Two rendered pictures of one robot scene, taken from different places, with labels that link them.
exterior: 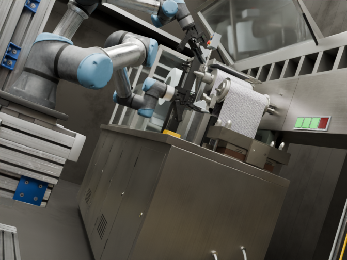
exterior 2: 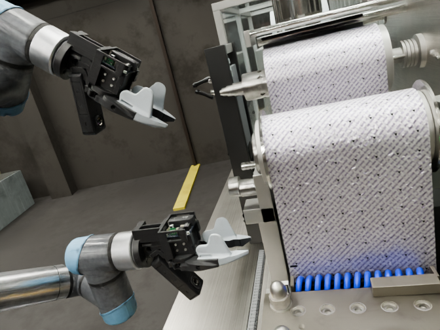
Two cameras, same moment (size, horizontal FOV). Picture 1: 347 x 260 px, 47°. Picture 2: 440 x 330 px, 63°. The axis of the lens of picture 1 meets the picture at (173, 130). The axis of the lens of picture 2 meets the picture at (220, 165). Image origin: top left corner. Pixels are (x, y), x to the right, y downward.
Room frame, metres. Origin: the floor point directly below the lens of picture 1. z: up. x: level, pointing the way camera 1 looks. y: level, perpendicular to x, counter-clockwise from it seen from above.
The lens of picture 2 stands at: (1.56, -0.43, 1.45)
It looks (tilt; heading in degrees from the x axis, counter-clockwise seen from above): 18 degrees down; 32
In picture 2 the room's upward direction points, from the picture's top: 14 degrees counter-clockwise
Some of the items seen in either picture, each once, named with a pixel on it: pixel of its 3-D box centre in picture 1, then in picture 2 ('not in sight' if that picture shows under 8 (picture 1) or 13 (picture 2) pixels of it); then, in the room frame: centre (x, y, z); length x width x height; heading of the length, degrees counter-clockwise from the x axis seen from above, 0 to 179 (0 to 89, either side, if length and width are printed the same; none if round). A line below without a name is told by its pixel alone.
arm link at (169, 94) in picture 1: (168, 93); (132, 249); (1.99, 0.09, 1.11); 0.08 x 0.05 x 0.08; 17
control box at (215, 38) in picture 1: (213, 41); not in sight; (2.66, -0.05, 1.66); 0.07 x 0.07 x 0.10; 16
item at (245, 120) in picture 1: (238, 122); (354, 230); (2.10, -0.31, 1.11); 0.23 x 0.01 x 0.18; 107
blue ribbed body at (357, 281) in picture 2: not in sight; (360, 282); (2.08, -0.32, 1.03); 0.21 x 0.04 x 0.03; 107
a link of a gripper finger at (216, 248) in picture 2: (202, 106); (219, 247); (2.02, -0.10, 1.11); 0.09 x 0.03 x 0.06; 98
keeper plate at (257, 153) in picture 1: (257, 154); not in sight; (1.91, -0.42, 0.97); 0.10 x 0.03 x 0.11; 107
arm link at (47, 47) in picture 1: (51, 55); not in sight; (1.30, 0.46, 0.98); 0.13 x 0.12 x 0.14; 76
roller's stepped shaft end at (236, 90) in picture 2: (198, 74); (232, 90); (2.34, -0.03, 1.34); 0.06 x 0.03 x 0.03; 107
